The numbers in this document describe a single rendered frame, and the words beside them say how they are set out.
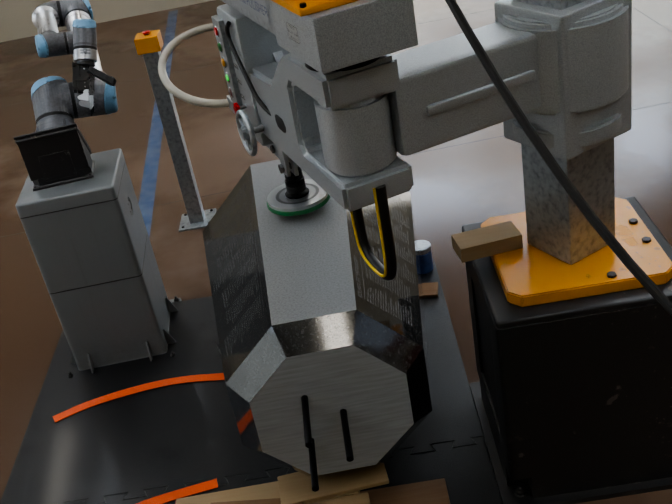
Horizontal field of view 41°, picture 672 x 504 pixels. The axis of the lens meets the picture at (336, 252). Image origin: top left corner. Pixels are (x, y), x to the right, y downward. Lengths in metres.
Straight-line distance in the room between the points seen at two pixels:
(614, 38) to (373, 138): 0.69
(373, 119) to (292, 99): 0.31
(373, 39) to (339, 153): 0.33
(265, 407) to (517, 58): 1.18
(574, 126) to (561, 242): 0.40
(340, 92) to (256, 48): 0.66
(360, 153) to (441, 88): 0.26
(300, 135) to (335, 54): 0.49
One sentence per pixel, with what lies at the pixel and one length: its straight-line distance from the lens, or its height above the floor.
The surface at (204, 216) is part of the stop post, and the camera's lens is 5.17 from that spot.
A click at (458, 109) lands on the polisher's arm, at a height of 1.38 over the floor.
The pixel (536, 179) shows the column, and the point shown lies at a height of 1.03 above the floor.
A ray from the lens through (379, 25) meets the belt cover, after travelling 2.13.
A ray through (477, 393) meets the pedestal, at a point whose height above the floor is 0.02.
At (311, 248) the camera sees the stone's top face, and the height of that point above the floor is 0.87.
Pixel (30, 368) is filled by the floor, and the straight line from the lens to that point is 4.39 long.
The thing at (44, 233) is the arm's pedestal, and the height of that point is 0.71.
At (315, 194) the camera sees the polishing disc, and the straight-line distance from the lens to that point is 3.10.
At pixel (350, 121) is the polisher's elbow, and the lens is 2.26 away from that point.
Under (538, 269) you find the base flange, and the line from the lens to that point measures 2.81.
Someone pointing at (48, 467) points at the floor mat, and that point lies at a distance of 3.76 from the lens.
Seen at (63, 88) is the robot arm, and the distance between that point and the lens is 3.93.
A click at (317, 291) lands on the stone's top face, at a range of 2.68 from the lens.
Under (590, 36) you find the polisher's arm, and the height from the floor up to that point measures 1.49.
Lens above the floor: 2.30
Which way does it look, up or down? 30 degrees down
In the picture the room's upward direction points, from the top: 11 degrees counter-clockwise
